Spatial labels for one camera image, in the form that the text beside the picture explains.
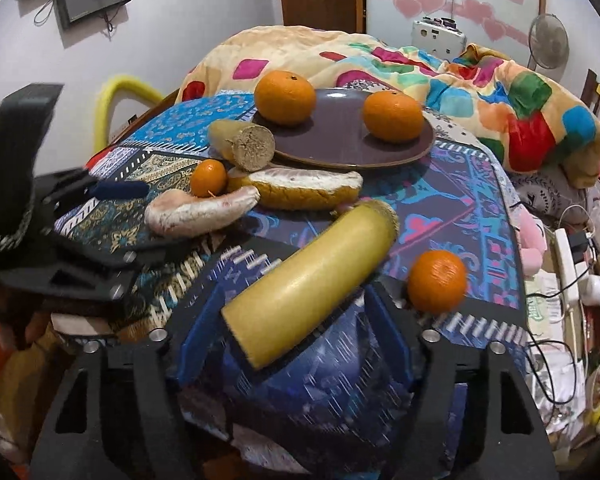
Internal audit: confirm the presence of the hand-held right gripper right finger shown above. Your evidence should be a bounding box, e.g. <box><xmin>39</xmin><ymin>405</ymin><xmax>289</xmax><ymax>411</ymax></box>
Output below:
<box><xmin>359</xmin><ymin>282</ymin><xmax>561</xmax><ymax>480</ymax></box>

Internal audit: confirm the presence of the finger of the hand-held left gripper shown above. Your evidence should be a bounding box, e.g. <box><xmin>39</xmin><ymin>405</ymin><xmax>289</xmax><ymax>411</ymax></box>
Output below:
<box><xmin>32</xmin><ymin>170</ymin><xmax>150</xmax><ymax>216</ymax></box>
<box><xmin>0</xmin><ymin>230</ymin><xmax>181</xmax><ymax>301</ymax></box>

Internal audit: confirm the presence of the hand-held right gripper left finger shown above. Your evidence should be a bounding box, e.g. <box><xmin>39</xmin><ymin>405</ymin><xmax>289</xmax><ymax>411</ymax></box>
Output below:
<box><xmin>30</xmin><ymin>246</ymin><xmax>301</xmax><ymax>480</ymax></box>

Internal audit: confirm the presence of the large orange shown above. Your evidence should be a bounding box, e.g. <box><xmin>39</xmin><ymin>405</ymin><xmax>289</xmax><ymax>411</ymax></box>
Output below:
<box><xmin>362</xmin><ymin>90</ymin><xmax>425</xmax><ymax>143</ymax></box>
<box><xmin>406</xmin><ymin>250</ymin><xmax>468</xmax><ymax>316</ymax></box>
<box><xmin>254</xmin><ymin>70</ymin><xmax>317</xmax><ymax>127</ymax></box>

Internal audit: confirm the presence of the small orange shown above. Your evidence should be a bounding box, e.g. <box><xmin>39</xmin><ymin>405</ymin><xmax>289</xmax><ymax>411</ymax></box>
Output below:
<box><xmin>190</xmin><ymin>159</ymin><xmax>229</xmax><ymax>198</ymax></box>

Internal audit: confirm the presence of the short yellow sugarcane piece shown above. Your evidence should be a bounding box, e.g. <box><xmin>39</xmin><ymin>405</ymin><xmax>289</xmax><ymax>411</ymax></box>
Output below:
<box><xmin>208</xmin><ymin>119</ymin><xmax>276</xmax><ymax>171</ymax></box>

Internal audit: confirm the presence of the purple round plate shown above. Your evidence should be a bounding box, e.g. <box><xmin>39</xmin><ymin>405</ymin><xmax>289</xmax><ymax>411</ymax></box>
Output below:
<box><xmin>252</xmin><ymin>87</ymin><xmax>436</xmax><ymax>168</ymax></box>

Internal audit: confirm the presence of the yellow foam tube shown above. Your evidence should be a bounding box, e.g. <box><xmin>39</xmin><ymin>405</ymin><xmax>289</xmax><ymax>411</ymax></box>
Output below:
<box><xmin>94</xmin><ymin>75</ymin><xmax>166</xmax><ymax>153</ymax></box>

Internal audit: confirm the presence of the blue patchwork blanket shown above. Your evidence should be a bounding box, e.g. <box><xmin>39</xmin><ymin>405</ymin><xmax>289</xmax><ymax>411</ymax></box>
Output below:
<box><xmin>55</xmin><ymin>92</ymin><xmax>528</xmax><ymax>476</ymax></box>

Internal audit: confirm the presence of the pink plush cloth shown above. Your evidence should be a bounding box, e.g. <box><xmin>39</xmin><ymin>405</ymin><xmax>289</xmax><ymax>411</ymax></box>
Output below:
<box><xmin>517</xmin><ymin>210</ymin><xmax>546</xmax><ymax>276</ymax></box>

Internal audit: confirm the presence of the white power strip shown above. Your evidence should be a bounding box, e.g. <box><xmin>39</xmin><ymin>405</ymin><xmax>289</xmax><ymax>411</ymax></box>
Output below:
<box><xmin>554</xmin><ymin>227</ymin><xmax>581</xmax><ymax>306</ymax></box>

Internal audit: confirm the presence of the grey leaf-print pillow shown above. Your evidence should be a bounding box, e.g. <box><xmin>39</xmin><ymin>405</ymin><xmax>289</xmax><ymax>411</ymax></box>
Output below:
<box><xmin>505</xmin><ymin>162</ymin><xmax>596</xmax><ymax>221</ymax></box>

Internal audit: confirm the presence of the colourful checked quilt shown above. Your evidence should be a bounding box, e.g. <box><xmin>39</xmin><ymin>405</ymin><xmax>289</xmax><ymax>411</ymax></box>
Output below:
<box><xmin>175</xmin><ymin>25</ymin><xmax>600</xmax><ymax>188</ymax></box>

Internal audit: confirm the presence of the wooden bed headboard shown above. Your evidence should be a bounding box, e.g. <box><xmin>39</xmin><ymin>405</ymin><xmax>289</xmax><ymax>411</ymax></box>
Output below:
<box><xmin>580</xmin><ymin>69</ymin><xmax>600</xmax><ymax>146</ymax></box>

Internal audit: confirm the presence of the standing fan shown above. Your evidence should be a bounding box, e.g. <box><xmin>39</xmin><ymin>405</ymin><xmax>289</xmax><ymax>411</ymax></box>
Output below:
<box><xmin>527</xmin><ymin>12</ymin><xmax>570</xmax><ymax>71</ymax></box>

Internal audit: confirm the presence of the black floor cable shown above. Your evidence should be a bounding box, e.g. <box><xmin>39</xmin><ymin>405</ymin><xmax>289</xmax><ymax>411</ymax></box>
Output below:
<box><xmin>527</xmin><ymin>290</ymin><xmax>581</xmax><ymax>406</ymax></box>

